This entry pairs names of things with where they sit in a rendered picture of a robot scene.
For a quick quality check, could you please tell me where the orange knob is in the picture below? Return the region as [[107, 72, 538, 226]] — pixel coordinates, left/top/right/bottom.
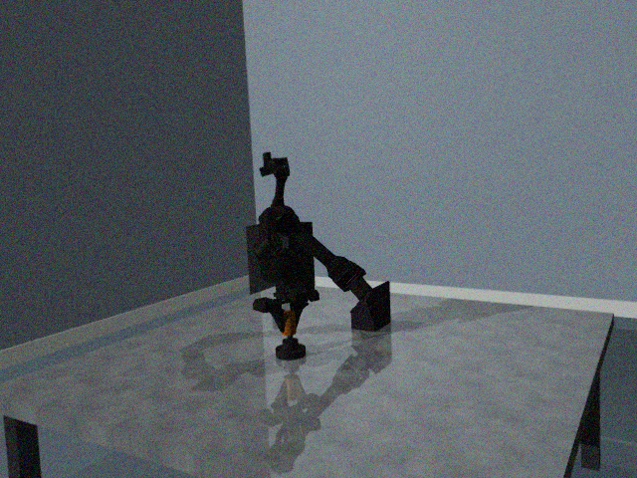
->
[[282, 311, 297, 336]]

